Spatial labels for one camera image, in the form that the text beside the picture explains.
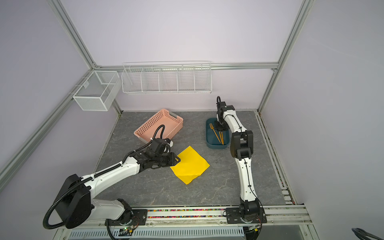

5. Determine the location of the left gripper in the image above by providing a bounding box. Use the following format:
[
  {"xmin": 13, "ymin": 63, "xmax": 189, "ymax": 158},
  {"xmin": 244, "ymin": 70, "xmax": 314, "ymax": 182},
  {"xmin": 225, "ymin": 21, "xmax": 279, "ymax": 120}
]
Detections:
[{"xmin": 154, "ymin": 152, "xmax": 181, "ymax": 167}]

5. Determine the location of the yellow plastic fork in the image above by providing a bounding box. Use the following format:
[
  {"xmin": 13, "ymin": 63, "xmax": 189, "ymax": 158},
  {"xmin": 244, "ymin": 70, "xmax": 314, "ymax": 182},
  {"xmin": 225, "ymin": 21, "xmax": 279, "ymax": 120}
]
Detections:
[{"xmin": 209, "ymin": 123, "xmax": 221, "ymax": 143}]

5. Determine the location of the yellow paper napkin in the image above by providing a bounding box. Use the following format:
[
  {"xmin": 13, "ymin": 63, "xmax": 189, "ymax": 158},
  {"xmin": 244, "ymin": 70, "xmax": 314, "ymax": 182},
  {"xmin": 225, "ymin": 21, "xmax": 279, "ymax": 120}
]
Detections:
[{"xmin": 171, "ymin": 146, "xmax": 210, "ymax": 185}]

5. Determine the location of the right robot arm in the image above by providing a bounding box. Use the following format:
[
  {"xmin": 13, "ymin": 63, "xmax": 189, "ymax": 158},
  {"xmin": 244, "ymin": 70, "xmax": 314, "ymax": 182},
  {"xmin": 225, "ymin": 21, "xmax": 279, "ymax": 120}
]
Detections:
[{"xmin": 216, "ymin": 96, "xmax": 264, "ymax": 223}]

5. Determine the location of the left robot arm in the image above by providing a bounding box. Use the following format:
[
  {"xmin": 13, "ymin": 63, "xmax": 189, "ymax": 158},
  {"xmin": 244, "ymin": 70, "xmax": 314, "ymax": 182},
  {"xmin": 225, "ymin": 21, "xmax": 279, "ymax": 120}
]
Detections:
[{"xmin": 43, "ymin": 125, "xmax": 181, "ymax": 230}]

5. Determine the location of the yellow plastic knife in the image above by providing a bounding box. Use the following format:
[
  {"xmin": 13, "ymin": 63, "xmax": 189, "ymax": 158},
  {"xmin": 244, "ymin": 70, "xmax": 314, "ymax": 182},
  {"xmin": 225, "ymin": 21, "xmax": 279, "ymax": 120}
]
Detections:
[{"xmin": 219, "ymin": 131, "xmax": 224, "ymax": 145}]

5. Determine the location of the teal plastic tray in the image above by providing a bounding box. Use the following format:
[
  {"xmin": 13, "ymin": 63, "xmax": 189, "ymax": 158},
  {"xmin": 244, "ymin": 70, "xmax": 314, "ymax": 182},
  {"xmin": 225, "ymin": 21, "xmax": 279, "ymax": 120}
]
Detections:
[{"xmin": 206, "ymin": 118, "xmax": 231, "ymax": 150}]

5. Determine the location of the pink plastic basket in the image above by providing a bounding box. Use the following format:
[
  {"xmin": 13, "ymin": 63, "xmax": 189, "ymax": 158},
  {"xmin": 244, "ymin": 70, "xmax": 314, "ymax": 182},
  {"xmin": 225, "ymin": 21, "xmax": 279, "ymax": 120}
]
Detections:
[{"xmin": 133, "ymin": 108, "xmax": 184, "ymax": 145}]

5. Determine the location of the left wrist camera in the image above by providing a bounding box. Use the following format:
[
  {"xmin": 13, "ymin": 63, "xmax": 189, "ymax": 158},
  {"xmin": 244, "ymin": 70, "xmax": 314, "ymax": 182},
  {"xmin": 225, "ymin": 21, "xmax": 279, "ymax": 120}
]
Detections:
[{"xmin": 165, "ymin": 138, "xmax": 174, "ymax": 147}]

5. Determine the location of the white wire wall rack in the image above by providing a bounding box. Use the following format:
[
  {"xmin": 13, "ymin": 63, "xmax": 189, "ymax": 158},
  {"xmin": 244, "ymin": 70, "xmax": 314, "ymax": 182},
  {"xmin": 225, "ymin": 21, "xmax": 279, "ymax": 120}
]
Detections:
[{"xmin": 122, "ymin": 61, "xmax": 213, "ymax": 94}]

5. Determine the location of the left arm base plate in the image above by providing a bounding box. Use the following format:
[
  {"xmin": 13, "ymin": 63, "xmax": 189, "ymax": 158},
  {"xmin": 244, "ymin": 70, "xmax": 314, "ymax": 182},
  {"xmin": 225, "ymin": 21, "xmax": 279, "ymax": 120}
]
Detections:
[{"xmin": 105, "ymin": 209, "xmax": 148, "ymax": 227}]

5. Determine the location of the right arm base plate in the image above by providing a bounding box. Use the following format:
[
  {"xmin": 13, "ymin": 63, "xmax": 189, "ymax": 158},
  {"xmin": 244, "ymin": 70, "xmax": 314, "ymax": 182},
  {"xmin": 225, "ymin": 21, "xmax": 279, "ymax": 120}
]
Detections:
[{"xmin": 223, "ymin": 207, "xmax": 267, "ymax": 224}]

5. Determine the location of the white vented cable duct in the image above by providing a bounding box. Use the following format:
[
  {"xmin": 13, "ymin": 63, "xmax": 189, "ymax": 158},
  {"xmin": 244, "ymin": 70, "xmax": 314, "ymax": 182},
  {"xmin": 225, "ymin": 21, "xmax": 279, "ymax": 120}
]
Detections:
[{"xmin": 68, "ymin": 227, "xmax": 245, "ymax": 240}]

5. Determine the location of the white mesh wall box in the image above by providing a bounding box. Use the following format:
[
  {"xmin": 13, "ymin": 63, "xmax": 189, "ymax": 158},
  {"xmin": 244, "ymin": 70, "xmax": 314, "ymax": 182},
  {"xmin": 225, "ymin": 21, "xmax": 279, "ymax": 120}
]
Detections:
[{"xmin": 73, "ymin": 71, "xmax": 122, "ymax": 112}]

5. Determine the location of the black cable bottom right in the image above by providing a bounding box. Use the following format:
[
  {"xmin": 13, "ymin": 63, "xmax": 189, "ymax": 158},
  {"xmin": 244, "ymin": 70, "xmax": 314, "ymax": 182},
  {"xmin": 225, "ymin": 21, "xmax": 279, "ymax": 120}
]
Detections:
[{"xmin": 351, "ymin": 227, "xmax": 383, "ymax": 240}]

